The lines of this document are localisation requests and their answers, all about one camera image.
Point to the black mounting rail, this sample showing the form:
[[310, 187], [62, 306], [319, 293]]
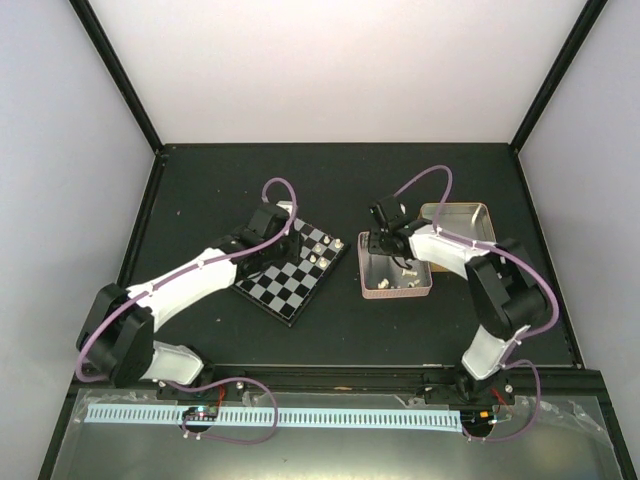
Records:
[[310, 379]]

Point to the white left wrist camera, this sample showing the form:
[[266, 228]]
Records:
[[288, 206]]

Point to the black right frame post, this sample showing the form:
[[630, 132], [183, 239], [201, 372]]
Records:
[[569, 50]]

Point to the small circuit board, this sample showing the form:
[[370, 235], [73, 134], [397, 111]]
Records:
[[200, 413]]

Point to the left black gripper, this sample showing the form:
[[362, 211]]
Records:
[[293, 251]]

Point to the black white chessboard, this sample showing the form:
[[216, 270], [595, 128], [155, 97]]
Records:
[[285, 290]]

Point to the light blue slotted cable duct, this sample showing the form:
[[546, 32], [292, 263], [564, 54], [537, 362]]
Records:
[[266, 417]]

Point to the black frame post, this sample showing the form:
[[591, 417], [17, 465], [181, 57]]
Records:
[[569, 50], [86, 14]]

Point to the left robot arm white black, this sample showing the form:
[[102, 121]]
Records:
[[118, 336]]

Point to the black left frame post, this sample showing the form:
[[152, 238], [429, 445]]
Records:
[[86, 14]]

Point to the pink tin box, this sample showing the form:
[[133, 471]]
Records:
[[384, 277]]

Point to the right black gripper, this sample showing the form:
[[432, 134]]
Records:
[[374, 246]]

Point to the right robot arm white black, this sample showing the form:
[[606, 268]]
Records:
[[511, 299]]

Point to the yellow tin lid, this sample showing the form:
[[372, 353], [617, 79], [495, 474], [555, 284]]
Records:
[[471, 220]]

